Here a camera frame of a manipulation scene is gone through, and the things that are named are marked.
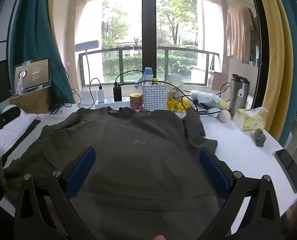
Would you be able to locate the black balcony railing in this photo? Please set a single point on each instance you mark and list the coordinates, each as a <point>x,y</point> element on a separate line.
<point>201,51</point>

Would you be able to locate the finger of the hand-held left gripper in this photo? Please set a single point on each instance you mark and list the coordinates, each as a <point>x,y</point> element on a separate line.
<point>8,116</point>

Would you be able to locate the blue capped bottle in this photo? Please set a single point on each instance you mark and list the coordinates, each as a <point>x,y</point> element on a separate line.
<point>148,75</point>

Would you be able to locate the black charger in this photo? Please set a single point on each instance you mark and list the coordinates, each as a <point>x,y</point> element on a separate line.
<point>117,95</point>

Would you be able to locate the teal curtain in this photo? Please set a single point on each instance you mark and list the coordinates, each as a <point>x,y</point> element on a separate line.
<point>33,30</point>
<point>292,55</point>

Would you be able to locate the yellow duck print packet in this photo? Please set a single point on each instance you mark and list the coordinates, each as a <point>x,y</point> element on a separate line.
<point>174,106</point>

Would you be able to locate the yellow tissue box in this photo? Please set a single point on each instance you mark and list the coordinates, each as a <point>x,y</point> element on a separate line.
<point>251,122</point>

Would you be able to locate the olive green t-shirt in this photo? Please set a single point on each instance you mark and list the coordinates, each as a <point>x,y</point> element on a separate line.
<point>138,130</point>

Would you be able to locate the black smartphone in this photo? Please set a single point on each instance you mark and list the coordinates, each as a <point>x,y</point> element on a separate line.
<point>289,168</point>

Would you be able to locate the steel thermos bottle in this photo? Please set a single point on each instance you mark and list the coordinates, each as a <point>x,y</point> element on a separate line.
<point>236,95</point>

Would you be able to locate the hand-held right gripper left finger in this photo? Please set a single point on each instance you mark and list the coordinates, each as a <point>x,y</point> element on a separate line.
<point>81,167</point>

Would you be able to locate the white egg-shaped ball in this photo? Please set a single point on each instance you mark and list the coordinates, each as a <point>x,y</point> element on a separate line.
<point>224,116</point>

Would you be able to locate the person's right hand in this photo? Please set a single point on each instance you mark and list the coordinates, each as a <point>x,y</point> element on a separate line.
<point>160,237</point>

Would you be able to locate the white cloth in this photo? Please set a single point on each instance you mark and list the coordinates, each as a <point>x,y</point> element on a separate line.
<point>13,132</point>

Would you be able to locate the beige hanging shirt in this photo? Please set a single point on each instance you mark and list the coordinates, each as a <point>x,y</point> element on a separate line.
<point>238,35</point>

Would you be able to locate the brown cardboard box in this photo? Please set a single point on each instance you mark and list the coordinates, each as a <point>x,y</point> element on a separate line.
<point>33,101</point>

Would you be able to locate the red can with yellow lid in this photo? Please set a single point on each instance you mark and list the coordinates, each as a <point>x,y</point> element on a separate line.
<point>136,102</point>

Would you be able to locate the tablet with dark screen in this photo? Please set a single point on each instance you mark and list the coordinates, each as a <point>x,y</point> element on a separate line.
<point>36,72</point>

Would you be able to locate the clear plastic bag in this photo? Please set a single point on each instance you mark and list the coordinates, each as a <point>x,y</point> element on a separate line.
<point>208,98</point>

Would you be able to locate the white charger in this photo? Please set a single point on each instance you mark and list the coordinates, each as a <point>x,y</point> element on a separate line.
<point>101,96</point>

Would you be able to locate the black cloth strip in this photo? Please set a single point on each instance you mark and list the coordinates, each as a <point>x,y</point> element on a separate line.
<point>26,132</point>

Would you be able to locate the white desk lamp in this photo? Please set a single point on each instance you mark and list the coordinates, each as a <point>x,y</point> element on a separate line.
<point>87,45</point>

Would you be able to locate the clear snack jar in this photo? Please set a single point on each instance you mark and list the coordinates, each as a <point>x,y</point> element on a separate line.
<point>174,92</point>

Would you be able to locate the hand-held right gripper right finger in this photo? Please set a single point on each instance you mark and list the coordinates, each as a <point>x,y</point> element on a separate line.
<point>213,172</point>

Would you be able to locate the blue face mask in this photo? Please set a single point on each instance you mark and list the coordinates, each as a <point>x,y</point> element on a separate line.
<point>139,85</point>

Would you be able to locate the white plastic basket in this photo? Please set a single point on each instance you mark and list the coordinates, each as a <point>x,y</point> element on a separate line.
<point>154,97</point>

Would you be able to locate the white power strip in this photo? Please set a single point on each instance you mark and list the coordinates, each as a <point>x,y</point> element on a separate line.
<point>124,100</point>

